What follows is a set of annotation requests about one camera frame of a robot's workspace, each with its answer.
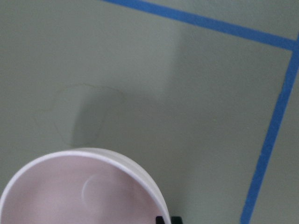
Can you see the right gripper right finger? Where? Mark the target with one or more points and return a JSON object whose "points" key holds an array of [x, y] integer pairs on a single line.
{"points": [[176, 220]]}

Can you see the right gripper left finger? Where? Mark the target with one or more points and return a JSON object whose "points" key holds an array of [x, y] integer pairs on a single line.
{"points": [[159, 220]]}

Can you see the pink bowl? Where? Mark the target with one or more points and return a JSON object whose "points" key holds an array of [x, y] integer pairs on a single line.
{"points": [[82, 186]]}

